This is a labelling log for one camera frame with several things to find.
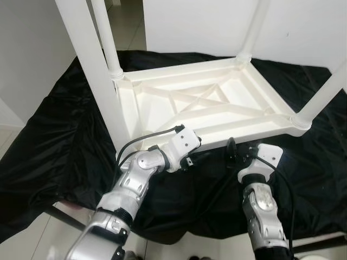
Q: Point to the white plastic table top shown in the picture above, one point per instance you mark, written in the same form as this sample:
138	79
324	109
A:
217	127

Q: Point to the white plastic table leg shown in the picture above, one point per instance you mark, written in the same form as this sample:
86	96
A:
325	92
89	59
108	43
255	27

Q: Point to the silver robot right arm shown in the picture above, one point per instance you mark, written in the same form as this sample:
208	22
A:
263	211

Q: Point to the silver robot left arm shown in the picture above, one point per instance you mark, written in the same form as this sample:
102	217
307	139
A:
130	184

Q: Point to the grey robot right foot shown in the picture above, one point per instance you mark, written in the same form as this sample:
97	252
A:
196	258

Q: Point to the grey robot foot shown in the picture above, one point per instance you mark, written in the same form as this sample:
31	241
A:
196	258
132	255

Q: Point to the grey robot left foot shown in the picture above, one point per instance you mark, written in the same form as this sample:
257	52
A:
132	255

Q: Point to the white round stool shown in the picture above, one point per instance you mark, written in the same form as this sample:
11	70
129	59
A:
310	257

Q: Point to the black cloth table cover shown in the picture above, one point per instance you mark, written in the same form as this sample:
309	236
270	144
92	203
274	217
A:
43	141

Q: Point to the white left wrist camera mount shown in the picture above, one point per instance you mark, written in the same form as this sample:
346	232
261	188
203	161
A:
184	142

